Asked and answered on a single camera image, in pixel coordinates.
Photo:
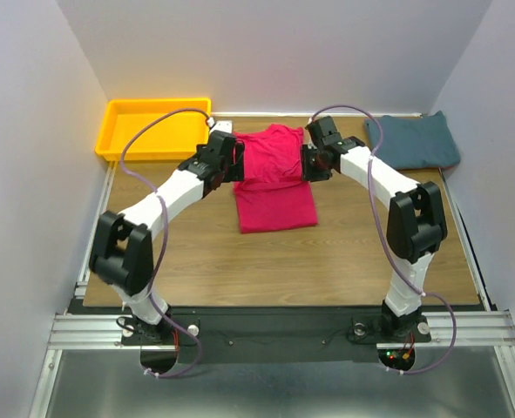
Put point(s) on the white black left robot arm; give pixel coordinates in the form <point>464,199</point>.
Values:
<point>122,248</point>

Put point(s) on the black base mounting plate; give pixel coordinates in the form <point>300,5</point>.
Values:
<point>243,335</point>

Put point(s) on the folded teal t shirt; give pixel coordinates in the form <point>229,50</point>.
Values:
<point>417,143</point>

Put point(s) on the pink t shirt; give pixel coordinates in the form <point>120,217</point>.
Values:
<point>273,196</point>

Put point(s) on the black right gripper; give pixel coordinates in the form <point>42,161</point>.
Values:
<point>309,173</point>

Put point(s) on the yellow plastic tray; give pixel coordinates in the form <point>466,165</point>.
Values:
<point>172,139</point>

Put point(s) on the aluminium frame rails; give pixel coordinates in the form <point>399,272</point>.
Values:
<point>466,370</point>

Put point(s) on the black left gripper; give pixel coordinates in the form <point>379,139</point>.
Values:
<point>236,172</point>

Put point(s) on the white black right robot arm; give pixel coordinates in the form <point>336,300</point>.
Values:
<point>416,224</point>

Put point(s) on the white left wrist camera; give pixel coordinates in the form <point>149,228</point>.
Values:
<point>220,125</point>

